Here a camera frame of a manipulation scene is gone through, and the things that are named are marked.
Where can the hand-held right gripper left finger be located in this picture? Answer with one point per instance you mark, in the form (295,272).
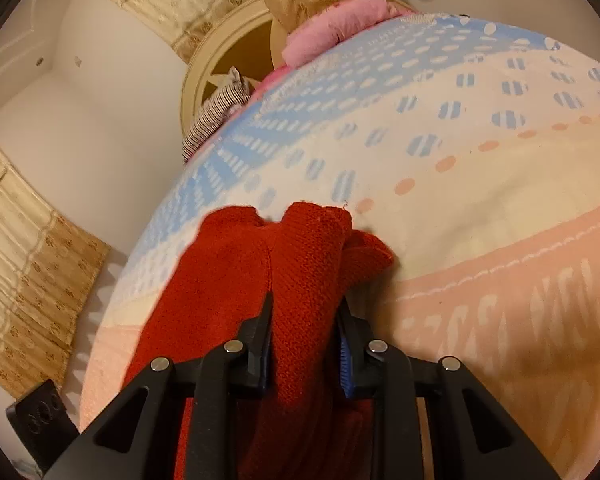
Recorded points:
(258,360)

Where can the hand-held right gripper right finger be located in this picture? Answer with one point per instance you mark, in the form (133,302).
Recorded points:
(345,367)

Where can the red knit garment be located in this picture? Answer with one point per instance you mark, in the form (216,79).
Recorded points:
(305,270)

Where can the pink and blue dotted bedspread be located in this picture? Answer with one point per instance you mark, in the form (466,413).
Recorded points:
(480,185)

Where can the black flat object with holes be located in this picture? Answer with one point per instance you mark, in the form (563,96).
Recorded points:
(35,420)

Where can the striped cloth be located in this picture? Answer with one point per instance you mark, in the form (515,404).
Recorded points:
(210,115)

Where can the cream wooden headboard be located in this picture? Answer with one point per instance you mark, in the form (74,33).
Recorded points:
(205,70)

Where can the pink quilt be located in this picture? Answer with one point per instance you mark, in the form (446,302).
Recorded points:
(325,35)

